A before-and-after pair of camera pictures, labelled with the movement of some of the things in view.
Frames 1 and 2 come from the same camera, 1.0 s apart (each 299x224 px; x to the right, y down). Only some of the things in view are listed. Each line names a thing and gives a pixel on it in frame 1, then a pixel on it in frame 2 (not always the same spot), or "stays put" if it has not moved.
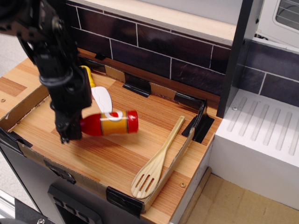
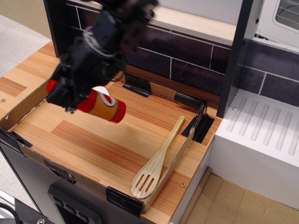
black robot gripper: (70, 94) to (95, 57)
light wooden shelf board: (157, 16) stays put
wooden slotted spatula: (146, 179) stays put
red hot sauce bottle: (114, 123) to (99, 105)
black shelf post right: (250, 13) stays put
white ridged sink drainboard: (257, 144) stays put
